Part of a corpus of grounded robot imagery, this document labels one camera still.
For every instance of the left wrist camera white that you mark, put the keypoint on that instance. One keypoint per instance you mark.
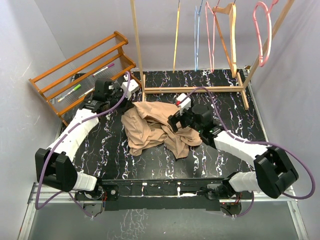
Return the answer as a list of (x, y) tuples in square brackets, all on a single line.
[(132, 87)]

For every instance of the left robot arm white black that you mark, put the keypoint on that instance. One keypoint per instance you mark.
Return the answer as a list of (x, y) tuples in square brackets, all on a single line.
[(54, 164)]

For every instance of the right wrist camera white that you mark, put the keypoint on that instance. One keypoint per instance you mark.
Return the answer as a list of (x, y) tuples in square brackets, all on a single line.
[(183, 102)]

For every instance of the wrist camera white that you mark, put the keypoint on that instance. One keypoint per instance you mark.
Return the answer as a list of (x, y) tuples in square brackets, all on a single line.
[(183, 102), (132, 87)]

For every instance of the green marker pen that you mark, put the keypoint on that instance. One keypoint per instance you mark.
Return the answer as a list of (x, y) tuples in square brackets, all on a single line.
[(73, 90)]

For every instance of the wooden clothes rack frame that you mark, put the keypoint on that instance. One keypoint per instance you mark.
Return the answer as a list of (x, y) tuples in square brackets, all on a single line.
[(242, 85)]

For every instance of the pink thick plastic hanger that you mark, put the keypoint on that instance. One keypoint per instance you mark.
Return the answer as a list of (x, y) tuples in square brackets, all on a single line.
[(264, 57)]

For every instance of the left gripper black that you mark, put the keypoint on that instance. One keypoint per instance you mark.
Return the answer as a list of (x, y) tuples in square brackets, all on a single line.
[(127, 104)]

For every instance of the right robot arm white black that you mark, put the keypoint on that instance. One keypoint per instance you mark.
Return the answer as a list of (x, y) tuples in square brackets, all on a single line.
[(273, 170)]

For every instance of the beige t shirt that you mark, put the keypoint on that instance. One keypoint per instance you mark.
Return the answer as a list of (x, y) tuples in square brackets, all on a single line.
[(146, 126)]

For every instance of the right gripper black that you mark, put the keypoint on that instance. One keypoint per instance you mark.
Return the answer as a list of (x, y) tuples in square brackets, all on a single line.
[(173, 120)]

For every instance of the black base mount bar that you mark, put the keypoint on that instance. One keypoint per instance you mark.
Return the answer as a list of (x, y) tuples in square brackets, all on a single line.
[(169, 194)]

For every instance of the orange wooden shelf rack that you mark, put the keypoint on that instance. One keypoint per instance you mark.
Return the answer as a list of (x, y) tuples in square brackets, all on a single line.
[(56, 82)]

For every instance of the gold yellow hanger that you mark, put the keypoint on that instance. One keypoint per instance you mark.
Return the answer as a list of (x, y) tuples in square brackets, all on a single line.
[(176, 36)]

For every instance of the wooden hanger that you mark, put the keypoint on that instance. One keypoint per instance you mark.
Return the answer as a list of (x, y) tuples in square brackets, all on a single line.
[(231, 11)]

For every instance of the pink marker pen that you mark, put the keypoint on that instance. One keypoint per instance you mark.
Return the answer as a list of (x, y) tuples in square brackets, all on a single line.
[(103, 69)]

